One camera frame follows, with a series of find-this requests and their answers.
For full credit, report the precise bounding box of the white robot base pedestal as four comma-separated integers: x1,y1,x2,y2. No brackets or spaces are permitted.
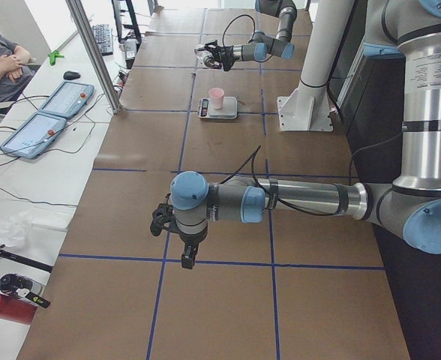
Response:
277,0,355,132

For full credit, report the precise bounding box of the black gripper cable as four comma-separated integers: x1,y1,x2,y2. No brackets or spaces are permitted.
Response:
221,13,257,48

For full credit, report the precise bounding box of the black computer mouse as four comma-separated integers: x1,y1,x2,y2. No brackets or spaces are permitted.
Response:
63,70,81,80

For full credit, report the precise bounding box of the aluminium frame post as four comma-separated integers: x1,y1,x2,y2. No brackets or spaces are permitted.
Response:
65,0,122,114

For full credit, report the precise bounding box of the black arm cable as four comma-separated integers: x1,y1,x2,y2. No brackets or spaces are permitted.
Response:
220,144,338,217

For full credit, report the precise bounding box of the pink paper cup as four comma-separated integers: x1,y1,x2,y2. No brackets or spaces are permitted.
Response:
208,87,225,110

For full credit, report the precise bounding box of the crumpled white paper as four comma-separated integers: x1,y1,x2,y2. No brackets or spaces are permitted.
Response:
0,211,32,248

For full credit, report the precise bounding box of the black computer keyboard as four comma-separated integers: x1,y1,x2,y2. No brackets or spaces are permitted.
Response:
91,24,113,56

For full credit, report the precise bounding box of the upper teach pendant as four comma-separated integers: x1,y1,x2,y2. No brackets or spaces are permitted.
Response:
38,81,95,119

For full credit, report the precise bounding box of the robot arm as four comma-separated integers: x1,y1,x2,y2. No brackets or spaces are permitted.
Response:
194,1,297,71
150,1,441,269

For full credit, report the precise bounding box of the red cylinder tube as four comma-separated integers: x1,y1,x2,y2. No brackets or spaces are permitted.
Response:
0,293,36,325

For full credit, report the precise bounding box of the black tripod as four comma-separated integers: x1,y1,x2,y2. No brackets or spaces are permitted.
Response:
0,244,53,273

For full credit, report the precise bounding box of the lower teach pendant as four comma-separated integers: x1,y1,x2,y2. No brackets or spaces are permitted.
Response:
0,112,67,159

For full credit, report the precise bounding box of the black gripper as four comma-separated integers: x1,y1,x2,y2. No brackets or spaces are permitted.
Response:
150,193,208,269
204,41,236,71

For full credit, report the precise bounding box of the silver digital kitchen scale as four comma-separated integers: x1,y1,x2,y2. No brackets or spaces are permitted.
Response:
197,97,238,120

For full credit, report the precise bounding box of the black silver flashlight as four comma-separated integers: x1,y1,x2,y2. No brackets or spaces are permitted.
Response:
0,274,50,308

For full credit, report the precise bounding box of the green plastic clamp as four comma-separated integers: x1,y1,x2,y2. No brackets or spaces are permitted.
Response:
48,49,65,66

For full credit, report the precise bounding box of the teach pendant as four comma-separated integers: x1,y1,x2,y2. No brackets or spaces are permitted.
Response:
38,81,95,119
0,112,67,159

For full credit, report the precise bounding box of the clear glass sauce bottle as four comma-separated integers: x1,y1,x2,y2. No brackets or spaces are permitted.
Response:
194,47,222,69

